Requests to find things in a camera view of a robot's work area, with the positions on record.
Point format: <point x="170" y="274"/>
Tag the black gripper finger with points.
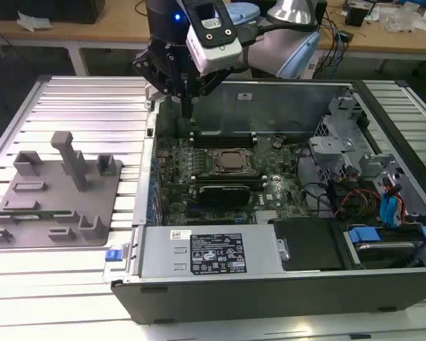
<point x="152" y="71"/>
<point x="191" y="106"/>

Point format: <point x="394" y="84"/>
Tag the green RAM stick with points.
<point x="230" y="182"/>
<point x="39" y="214"/>

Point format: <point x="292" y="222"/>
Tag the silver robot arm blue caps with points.
<point x="270" y="49"/>

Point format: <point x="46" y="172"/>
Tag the wooden desk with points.
<point x="110" y="30"/>

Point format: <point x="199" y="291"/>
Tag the CPU socket with CPU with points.
<point x="230" y="160"/>

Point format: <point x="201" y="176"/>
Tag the round coin battery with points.
<point x="277" y="144"/>

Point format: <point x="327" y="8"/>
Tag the black graphics card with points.
<point x="223" y="195"/>

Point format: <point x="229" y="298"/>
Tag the large black box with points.
<point x="57" y="10"/>

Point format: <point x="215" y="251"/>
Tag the green motherboard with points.
<point x="280" y="177"/>

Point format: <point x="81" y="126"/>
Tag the crumpled white paper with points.
<point x="32" y="22"/>

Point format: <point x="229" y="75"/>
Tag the silver chipset heatsink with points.
<point x="268" y="216"/>

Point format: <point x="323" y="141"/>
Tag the grey power supply unit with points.
<point x="163" y="248"/>

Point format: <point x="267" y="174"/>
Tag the grey metal drive cage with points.
<point x="332" y="145"/>

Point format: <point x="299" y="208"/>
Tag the tall black box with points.
<point x="321" y="14"/>

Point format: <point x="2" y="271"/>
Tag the blue case latch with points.
<point x="113" y="255"/>

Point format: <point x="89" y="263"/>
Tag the small black adapter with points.
<point x="346" y="36"/>

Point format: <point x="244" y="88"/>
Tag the black plastic shroud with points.
<point x="305" y="245"/>

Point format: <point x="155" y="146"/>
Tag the small black box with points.
<point x="356" y="16"/>

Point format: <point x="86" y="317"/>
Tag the grey parts rack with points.
<point x="39" y="231"/>

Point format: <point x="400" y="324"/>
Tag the open black PC case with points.
<point x="270" y="302"/>

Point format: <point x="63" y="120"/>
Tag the hard disk in blue carrier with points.
<point x="364" y="234"/>

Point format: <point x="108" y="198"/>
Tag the clear plastic bag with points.
<point x="401" y="19"/>

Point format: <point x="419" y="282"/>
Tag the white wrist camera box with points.
<point x="213" y="49"/>

